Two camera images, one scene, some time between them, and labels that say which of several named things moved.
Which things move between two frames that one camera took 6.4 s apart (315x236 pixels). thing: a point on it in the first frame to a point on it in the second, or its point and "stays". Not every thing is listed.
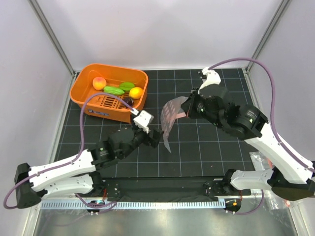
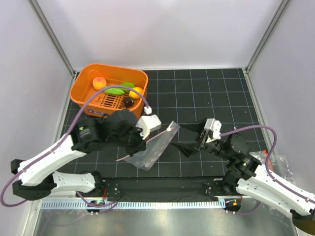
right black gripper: x=188 y=105 to x=187 y=149
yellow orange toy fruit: x=136 y=93 stays
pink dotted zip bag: x=171 y=111 to x=156 y=147
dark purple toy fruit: x=129 y=101 stays
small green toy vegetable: x=126 y=86 stays
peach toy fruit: x=99 y=83 stays
